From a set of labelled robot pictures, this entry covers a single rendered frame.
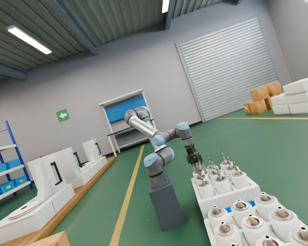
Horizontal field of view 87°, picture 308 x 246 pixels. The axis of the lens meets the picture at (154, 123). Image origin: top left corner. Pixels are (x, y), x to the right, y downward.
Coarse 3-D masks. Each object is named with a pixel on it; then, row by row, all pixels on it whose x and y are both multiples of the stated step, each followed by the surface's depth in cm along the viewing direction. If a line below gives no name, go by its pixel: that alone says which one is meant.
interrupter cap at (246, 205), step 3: (243, 201) 81; (234, 204) 82; (237, 204) 81; (243, 204) 80; (246, 204) 79; (234, 207) 79; (237, 207) 79; (240, 207) 78; (243, 207) 77; (246, 207) 77; (240, 210) 76; (243, 210) 76
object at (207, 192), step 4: (200, 188) 109; (204, 188) 108; (208, 188) 108; (212, 188) 110; (200, 192) 110; (204, 192) 108; (208, 192) 108; (212, 192) 109; (204, 196) 109; (208, 196) 108; (212, 196) 108
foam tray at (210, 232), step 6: (258, 216) 79; (204, 222) 87; (234, 222) 80; (270, 222) 73; (300, 222) 68; (210, 228) 82; (270, 228) 72; (210, 234) 78; (240, 234) 72; (270, 234) 68; (210, 240) 75; (216, 240) 74
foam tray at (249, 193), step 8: (208, 176) 140; (232, 184) 112; (256, 184) 103; (216, 192) 110; (232, 192) 104; (240, 192) 103; (248, 192) 102; (256, 192) 102; (200, 200) 108; (208, 200) 105; (216, 200) 105; (224, 200) 104; (232, 200) 104; (248, 200) 103; (200, 208) 106; (208, 208) 105
